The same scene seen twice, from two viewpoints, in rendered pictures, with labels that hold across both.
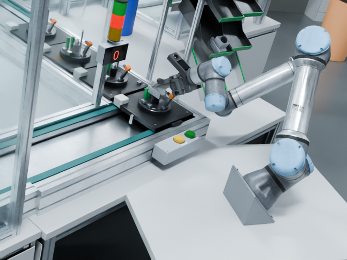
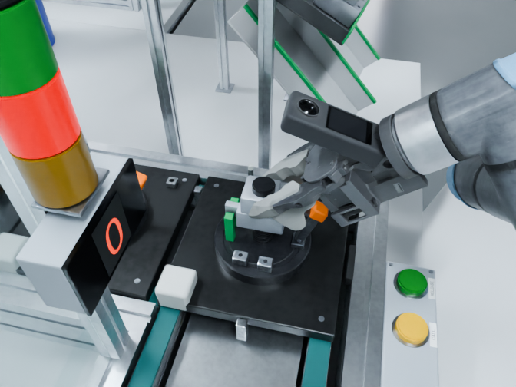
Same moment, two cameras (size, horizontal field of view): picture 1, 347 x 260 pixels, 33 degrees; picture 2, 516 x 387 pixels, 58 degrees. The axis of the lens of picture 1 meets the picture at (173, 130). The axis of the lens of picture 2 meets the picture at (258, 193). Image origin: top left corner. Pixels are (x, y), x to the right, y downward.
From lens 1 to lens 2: 1.87 m
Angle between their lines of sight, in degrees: 23
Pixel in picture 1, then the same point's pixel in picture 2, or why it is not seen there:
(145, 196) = not seen: outside the picture
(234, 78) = (345, 51)
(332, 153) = not seen: hidden behind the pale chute
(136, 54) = (92, 82)
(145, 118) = (282, 312)
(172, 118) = (332, 257)
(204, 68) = (483, 121)
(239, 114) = (365, 112)
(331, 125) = not seen: hidden behind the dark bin
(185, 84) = (372, 180)
